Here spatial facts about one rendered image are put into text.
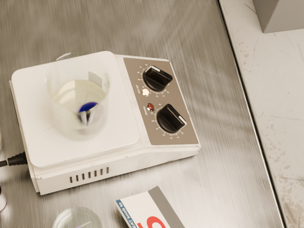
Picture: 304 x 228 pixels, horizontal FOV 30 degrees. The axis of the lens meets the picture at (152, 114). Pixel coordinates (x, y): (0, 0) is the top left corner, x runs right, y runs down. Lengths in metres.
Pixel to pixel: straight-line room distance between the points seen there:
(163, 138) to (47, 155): 0.13
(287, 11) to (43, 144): 0.37
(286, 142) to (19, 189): 0.33
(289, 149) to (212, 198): 0.12
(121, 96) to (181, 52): 0.17
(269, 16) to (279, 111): 0.13
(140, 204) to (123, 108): 0.11
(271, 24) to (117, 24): 0.21
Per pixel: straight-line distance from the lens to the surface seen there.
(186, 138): 0.67
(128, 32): 0.78
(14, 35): 0.78
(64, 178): 0.63
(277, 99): 0.76
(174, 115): 0.65
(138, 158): 0.64
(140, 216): 0.64
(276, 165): 0.72
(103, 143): 0.60
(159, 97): 0.67
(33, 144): 0.61
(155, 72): 0.67
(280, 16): 0.78
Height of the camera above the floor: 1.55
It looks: 64 degrees down
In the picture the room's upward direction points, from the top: 10 degrees clockwise
